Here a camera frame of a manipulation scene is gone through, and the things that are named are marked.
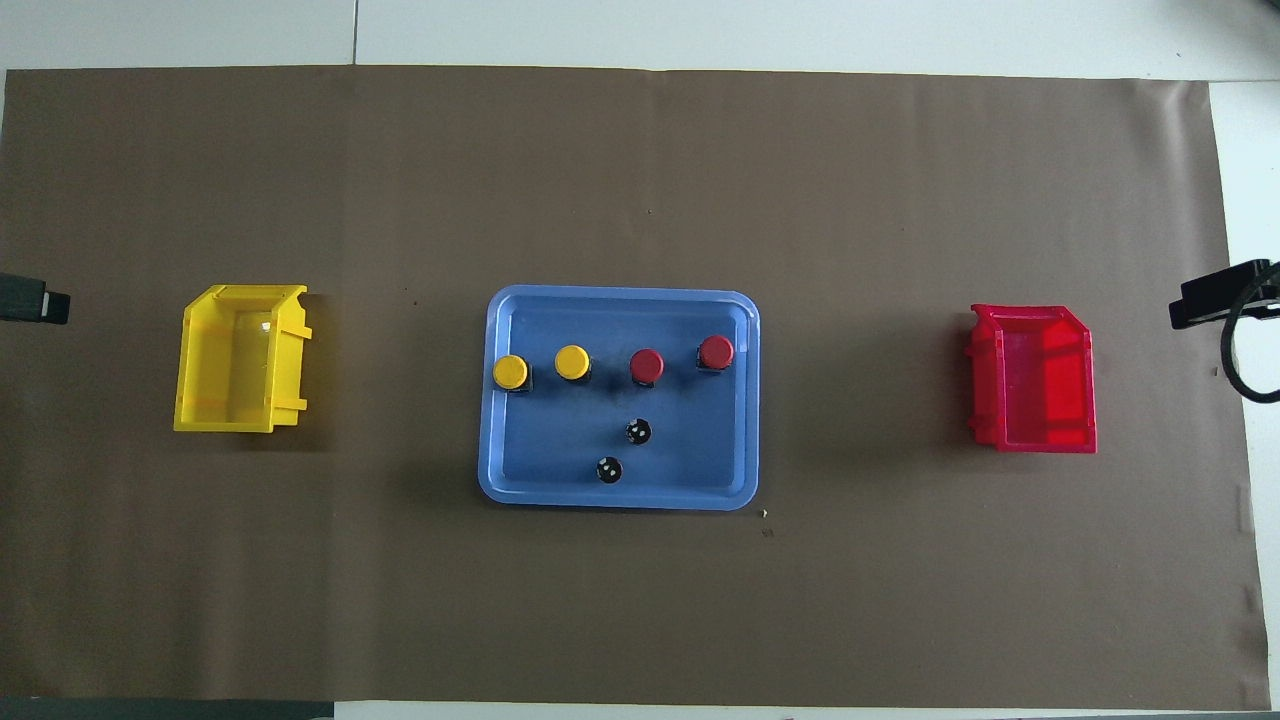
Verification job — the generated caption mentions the yellow plastic bin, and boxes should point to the yellow plastic bin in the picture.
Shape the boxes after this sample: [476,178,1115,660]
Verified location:
[173,284,314,435]

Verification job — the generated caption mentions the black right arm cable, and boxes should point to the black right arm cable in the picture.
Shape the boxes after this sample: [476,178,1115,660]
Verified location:
[1219,260,1280,404]

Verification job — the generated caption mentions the brown paper mat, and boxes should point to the brown paper mat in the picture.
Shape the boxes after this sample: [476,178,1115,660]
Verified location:
[0,65,1271,706]

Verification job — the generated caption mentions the red plastic bin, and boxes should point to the red plastic bin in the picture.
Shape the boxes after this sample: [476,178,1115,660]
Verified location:
[965,304,1099,455]

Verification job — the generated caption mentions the blue plastic tray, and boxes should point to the blue plastic tray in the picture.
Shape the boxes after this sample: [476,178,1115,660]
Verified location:
[477,285,761,512]

